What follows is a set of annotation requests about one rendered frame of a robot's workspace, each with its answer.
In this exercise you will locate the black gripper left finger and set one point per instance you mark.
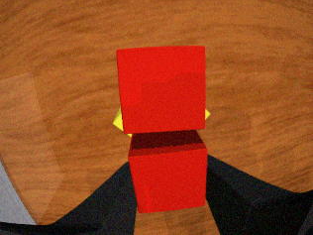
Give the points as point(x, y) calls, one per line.
point(110, 210)

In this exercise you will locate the red cube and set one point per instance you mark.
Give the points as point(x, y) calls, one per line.
point(168, 170)
point(162, 89)

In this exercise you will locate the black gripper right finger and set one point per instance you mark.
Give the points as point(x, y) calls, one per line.
point(246, 205)

